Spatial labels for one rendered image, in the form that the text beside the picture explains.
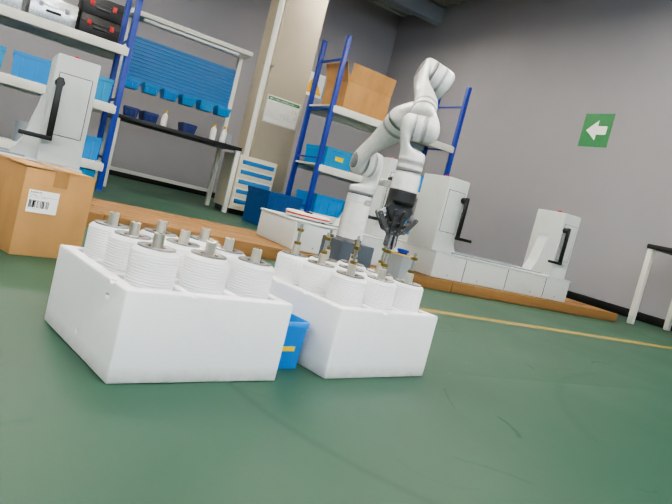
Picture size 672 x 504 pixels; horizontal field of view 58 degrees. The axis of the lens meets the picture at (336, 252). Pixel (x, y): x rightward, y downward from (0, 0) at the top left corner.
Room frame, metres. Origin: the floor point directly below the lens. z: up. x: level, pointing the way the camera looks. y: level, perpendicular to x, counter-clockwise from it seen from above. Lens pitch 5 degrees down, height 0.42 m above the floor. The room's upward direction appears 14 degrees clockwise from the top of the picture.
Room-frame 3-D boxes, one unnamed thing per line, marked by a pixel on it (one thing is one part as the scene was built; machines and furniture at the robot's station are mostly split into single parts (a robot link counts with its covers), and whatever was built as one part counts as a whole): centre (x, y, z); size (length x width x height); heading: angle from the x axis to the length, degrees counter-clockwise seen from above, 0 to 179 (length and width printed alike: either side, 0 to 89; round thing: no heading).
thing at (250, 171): (7.33, 1.27, 0.35); 0.57 x 0.47 x 0.69; 32
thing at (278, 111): (8.00, 1.13, 1.38); 0.49 x 0.01 x 0.35; 122
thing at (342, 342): (1.72, -0.05, 0.09); 0.39 x 0.39 x 0.18; 44
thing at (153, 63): (6.88, 2.10, 0.94); 1.40 x 0.70 x 1.89; 122
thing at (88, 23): (5.61, 2.61, 1.41); 0.42 x 0.34 x 0.17; 33
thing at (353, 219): (2.18, -0.03, 0.39); 0.09 x 0.09 x 0.17; 32
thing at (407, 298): (1.72, -0.22, 0.16); 0.10 x 0.10 x 0.18
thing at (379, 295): (1.64, -0.14, 0.16); 0.10 x 0.10 x 0.18
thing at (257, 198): (6.39, 0.77, 0.19); 0.50 x 0.41 x 0.37; 36
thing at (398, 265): (1.98, -0.21, 0.16); 0.07 x 0.07 x 0.31; 44
